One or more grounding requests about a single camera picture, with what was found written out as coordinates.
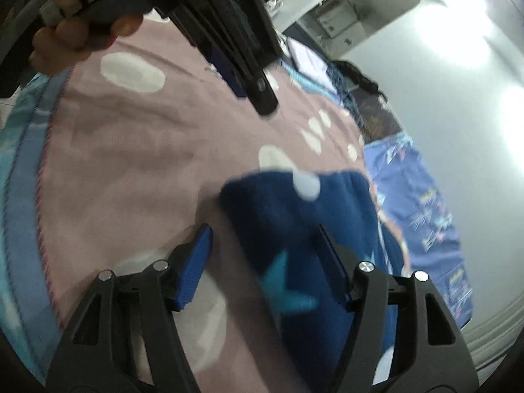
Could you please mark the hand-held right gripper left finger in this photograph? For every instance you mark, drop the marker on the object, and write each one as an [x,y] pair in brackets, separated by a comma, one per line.
[196,262]

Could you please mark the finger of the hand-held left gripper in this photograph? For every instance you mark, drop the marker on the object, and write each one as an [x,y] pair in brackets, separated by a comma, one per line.
[245,61]
[229,75]

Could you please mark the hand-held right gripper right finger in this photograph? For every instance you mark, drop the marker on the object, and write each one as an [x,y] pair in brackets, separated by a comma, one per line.
[333,266]

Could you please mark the blue fleece pajama top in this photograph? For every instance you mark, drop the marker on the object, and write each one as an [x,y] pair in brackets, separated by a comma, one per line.
[278,213]

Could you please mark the person's left hand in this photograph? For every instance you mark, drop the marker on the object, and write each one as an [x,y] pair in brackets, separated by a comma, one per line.
[69,37]

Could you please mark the lavender cloth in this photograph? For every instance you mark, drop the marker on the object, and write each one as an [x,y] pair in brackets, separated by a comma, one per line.
[305,55]

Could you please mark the purple tree print sheet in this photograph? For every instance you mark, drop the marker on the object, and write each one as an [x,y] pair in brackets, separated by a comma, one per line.
[417,196]

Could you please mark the black garment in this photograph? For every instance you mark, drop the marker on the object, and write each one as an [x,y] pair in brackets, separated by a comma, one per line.
[360,75]

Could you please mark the pink polka dot blanket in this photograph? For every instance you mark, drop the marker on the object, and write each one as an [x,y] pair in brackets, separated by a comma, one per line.
[123,151]

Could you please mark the dark branch print headboard cover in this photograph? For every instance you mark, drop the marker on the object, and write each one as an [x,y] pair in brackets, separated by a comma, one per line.
[380,123]

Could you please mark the grey curtain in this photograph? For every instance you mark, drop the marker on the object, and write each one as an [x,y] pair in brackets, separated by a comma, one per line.
[499,331]

